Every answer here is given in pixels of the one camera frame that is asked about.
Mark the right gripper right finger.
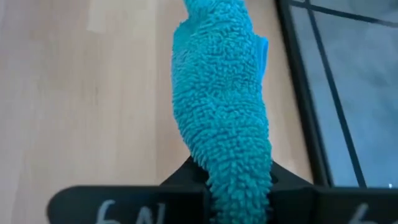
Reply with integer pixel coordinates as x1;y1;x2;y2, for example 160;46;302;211
267;160;398;224

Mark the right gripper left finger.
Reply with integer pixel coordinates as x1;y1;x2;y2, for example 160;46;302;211
46;155;217;224

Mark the teal microfiber towel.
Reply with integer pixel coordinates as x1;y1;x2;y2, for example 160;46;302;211
170;0;274;224

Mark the black aluminium table frame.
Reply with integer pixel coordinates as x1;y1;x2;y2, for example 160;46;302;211
275;0;336;189

